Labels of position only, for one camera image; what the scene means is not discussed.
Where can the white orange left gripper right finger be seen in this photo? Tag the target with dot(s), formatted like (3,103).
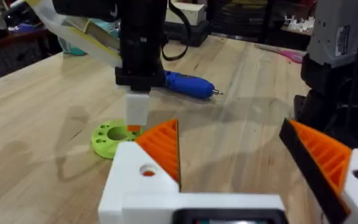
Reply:
(337,174)

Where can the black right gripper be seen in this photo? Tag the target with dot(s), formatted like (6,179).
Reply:
(141,46)

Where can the white orange left gripper left finger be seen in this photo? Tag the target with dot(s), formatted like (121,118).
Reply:
(129,174)

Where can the blue electric screwdriver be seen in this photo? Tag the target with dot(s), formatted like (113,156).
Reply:
(191,84)

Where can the green disc with holes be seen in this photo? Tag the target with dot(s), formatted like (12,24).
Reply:
(104,140)

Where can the white board with yellow edge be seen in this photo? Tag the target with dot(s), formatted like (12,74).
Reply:
(82,40)

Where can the teal tub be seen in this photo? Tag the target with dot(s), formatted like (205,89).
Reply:
(71,49)

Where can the black box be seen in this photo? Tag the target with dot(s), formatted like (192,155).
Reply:
(194,34)

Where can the beige cardboard box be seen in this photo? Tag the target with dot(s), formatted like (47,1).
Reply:
(188,12)

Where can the pink scissors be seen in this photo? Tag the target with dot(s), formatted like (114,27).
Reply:
(292,56)

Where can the small white toys heap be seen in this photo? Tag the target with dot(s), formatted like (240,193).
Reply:
(300,24)

